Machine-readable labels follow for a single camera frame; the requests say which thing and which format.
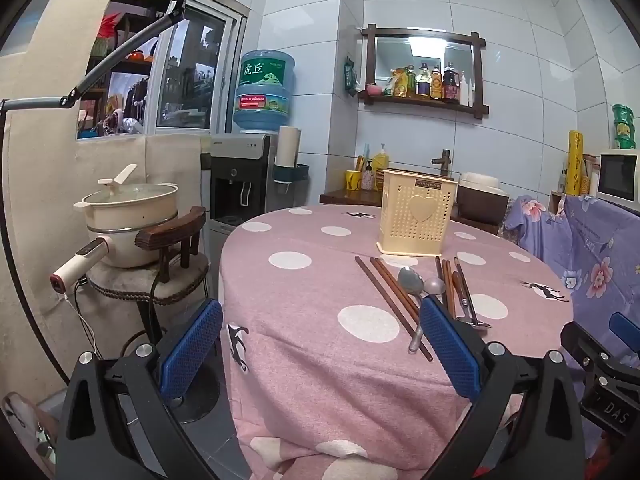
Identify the bronze faucet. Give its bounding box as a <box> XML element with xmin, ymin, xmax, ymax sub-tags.
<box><xmin>431</xmin><ymin>149</ymin><xmax>455</xmax><ymax>178</ymax></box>

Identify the yellow patterned roll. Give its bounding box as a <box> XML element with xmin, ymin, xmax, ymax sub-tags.
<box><xmin>566</xmin><ymin>130</ymin><xmax>587</xmax><ymax>196</ymax></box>

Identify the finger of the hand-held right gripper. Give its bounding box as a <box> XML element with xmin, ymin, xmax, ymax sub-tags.
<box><xmin>609</xmin><ymin>311</ymin><xmax>640</xmax><ymax>361</ymax></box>
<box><xmin>560</xmin><ymin>321</ymin><xmax>616</xmax><ymax>386</ymax></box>

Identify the glass pot lid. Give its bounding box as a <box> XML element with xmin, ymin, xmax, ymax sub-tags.
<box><xmin>82</xmin><ymin>164</ymin><xmax>179</xmax><ymax>207</ymax></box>

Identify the dark wooden counter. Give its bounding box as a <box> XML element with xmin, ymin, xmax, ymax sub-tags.
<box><xmin>319</xmin><ymin>187</ymin><xmax>501</xmax><ymax>236</ymax></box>

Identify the green patterned packet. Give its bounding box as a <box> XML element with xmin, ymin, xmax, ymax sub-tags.
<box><xmin>612</xmin><ymin>104</ymin><xmax>637</xmax><ymax>150</ymax></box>

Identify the red ornament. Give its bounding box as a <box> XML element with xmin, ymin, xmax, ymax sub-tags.
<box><xmin>95</xmin><ymin>12</ymin><xmax>123</xmax><ymax>41</ymax></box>

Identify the black power cable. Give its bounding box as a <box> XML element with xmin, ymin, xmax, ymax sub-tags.
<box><xmin>120</xmin><ymin>255</ymin><xmax>171</xmax><ymax>356</ymax></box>

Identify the blue water dispenser bottle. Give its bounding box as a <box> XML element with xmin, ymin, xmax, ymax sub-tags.
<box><xmin>232</xmin><ymin>49</ymin><xmax>297</xmax><ymax>134</ymax></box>

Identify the wooden chair with cushion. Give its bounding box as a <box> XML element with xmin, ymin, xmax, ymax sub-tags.
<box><xmin>87</xmin><ymin>206</ymin><xmax>221</xmax><ymax>423</ymax></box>

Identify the cream plastic utensil holder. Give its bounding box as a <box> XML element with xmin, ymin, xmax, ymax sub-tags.
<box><xmin>376</xmin><ymin>169</ymin><xmax>459</xmax><ymax>259</ymax></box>

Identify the small metal spoon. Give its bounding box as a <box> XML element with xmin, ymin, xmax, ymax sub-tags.
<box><xmin>422</xmin><ymin>276</ymin><xmax>447</xmax><ymax>301</ymax></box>

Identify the row of condiment bottles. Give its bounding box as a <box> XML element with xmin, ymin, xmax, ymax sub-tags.
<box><xmin>384</xmin><ymin>62</ymin><xmax>475</xmax><ymax>107</ymax></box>

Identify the dark chopstick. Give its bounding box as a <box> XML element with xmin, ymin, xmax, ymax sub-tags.
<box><xmin>453</xmin><ymin>257</ymin><xmax>483</xmax><ymax>323</ymax></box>
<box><xmin>435</xmin><ymin>256</ymin><xmax>447</xmax><ymax>311</ymax></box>

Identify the purple floral cloth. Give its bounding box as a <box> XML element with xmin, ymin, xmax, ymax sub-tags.
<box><xmin>502</xmin><ymin>194</ymin><xmax>640</xmax><ymax>361</ymax></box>

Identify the white microwave oven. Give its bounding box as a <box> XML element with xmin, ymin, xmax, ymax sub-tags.
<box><xmin>597</xmin><ymin>149</ymin><xmax>640</xmax><ymax>206</ymax></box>

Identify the pink dotted tablecloth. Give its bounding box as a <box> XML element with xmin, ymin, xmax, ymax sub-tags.
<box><xmin>218</xmin><ymin>204</ymin><xmax>576</xmax><ymax>480</ymax></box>

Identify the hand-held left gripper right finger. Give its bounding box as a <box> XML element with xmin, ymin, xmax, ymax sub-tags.
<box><xmin>419</xmin><ymin>298</ymin><xmax>587</xmax><ymax>480</ymax></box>

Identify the black curved cable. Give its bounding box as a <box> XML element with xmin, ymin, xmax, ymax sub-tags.
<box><xmin>0</xmin><ymin>110</ymin><xmax>73</xmax><ymax>386</ymax></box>

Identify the wooden framed mirror shelf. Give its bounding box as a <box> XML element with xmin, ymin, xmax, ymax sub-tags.
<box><xmin>357</xmin><ymin>23</ymin><xmax>491</xmax><ymax>120</ymax></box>

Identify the dark wooden display shelf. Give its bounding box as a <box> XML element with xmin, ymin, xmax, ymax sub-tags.
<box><xmin>75</xmin><ymin>0</ymin><xmax>161</xmax><ymax>141</ymax></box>

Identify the paper towel roll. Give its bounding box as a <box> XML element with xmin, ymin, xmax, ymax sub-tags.
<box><xmin>275</xmin><ymin>125</ymin><xmax>301</xmax><ymax>168</ymax></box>

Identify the large metal spoon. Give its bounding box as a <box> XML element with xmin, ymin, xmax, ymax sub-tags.
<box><xmin>397</xmin><ymin>266</ymin><xmax>427</xmax><ymax>353</ymax></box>

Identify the brown patterned cloth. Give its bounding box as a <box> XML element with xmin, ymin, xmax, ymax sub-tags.
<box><xmin>500</xmin><ymin>197</ymin><xmax>523</xmax><ymax>246</ymax></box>

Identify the aluminium sliding window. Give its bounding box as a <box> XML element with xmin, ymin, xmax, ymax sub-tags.
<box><xmin>150</xmin><ymin>0</ymin><xmax>248</xmax><ymax>133</ymax></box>

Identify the yellow soap pump bottle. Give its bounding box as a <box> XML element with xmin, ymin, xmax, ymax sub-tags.
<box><xmin>371</xmin><ymin>143</ymin><xmax>390</xmax><ymax>191</ymax></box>

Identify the cream electric cooking pot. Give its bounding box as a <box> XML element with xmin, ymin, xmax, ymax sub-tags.
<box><xmin>50</xmin><ymin>182</ymin><xmax>180</xmax><ymax>295</ymax></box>

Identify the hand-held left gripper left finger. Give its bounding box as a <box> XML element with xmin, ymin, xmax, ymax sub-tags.
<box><xmin>55</xmin><ymin>298</ymin><xmax>236</xmax><ymax>480</ymax></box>

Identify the grey water dispenser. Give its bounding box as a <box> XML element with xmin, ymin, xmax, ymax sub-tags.
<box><xmin>202</xmin><ymin>132</ymin><xmax>278</xmax><ymax>241</ymax></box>

